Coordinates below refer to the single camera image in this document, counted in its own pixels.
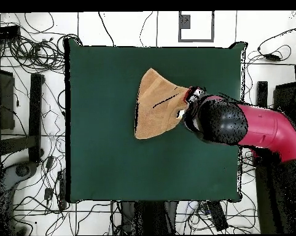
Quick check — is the large black box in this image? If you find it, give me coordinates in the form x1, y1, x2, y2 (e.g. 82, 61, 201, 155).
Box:
272, 82, 296, 111
0, 68, 15, 130

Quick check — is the grey square floor marker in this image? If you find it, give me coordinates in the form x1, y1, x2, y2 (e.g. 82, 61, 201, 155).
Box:
177, 10, 215, 43

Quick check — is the black oblong floor box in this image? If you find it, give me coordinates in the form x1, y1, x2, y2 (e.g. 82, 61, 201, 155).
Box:
206, 200, 229, 232

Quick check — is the black adapter with cable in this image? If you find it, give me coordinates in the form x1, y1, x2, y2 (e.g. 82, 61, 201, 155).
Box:
257, 24, 296, 62

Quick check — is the small black power adapter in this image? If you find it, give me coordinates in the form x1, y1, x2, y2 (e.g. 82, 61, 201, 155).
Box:
44, 187, 54, 202

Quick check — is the dark green table cloth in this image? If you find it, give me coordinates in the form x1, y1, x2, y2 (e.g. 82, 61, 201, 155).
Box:
64, 37, 249, 204

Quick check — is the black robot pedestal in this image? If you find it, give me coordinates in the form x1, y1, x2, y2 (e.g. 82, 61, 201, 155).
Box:
111, 200, 179, 235

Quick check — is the black metal frame bar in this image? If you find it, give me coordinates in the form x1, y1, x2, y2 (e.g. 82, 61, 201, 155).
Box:
256, 81, 268, 108
28, 73, 45, 163

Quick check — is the tan terry towel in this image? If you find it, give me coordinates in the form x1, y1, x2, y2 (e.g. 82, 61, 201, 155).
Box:
133, 68, 192, 140

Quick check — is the office chair base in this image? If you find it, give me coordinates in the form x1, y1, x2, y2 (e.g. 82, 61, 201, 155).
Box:
0, 160, 39, 236

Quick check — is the flat black box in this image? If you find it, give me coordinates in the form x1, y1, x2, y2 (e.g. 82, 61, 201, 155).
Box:
0, 25, 21, 41

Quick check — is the long black power strip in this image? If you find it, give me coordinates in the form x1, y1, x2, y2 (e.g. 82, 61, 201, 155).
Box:
57, 169, 68, 210

